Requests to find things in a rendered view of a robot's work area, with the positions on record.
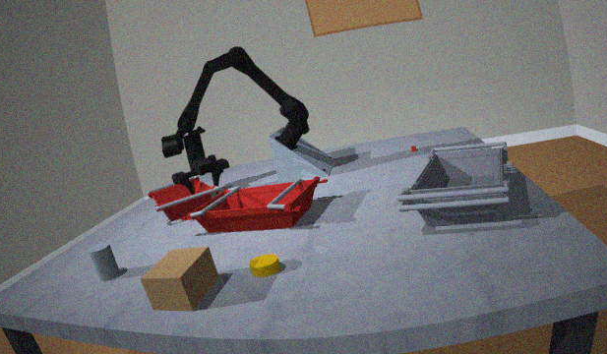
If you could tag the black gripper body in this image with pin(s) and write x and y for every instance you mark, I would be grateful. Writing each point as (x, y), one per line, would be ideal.
(183, 177)

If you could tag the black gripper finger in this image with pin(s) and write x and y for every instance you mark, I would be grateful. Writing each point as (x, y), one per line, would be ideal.
(215, 177)
(189, 187)

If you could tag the yellow short cylinder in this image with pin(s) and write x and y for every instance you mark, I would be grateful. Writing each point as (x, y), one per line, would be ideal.
(264, 265)

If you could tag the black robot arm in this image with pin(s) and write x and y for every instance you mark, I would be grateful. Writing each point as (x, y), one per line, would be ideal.
(291, 108)

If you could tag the tan rectangular block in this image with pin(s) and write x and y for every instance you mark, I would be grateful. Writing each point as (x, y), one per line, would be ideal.
(180, 280)

